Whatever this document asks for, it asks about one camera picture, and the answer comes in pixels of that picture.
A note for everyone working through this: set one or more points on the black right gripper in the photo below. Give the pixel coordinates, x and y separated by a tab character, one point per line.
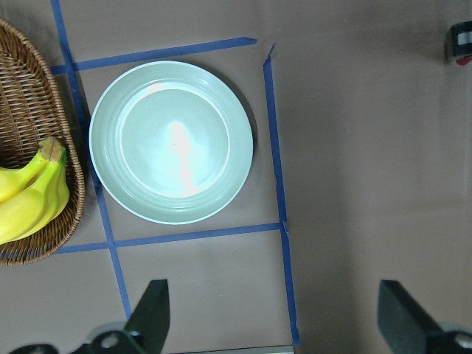
458	42

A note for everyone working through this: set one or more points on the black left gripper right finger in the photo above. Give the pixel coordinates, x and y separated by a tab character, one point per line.
405	326

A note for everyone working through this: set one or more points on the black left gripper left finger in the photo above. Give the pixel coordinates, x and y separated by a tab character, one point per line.
150	321

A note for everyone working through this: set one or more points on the red strawberry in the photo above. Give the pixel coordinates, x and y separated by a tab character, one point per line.
463	61

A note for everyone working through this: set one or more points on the pale green plate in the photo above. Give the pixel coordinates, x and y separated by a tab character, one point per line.
171	142

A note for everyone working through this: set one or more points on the yellow banana bunch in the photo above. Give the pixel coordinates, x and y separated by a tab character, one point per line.
34	195

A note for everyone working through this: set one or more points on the brown wicker basket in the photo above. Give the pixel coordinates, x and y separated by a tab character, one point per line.
32	110

